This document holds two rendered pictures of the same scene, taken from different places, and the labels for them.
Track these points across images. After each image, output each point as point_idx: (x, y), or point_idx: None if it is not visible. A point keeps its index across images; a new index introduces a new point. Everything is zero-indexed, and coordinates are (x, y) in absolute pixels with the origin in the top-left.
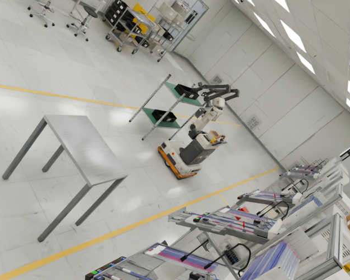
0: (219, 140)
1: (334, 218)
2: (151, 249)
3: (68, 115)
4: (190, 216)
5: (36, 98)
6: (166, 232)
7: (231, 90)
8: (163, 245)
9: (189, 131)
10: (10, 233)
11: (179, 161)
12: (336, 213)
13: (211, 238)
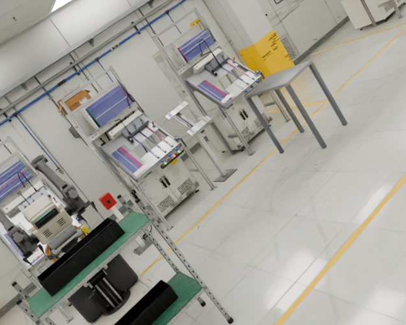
0: (55, 258)
1: (157, 35)
2: (229, 98)
3: (298, 71)
4: (150, 256)
5: (393, 174)
6: (195, 213)
7: None
8: (222, 103)
9: (105, 273)
10: (319, 121)
11: (141, 275)
12: (153, 36)
13: (149, 206)
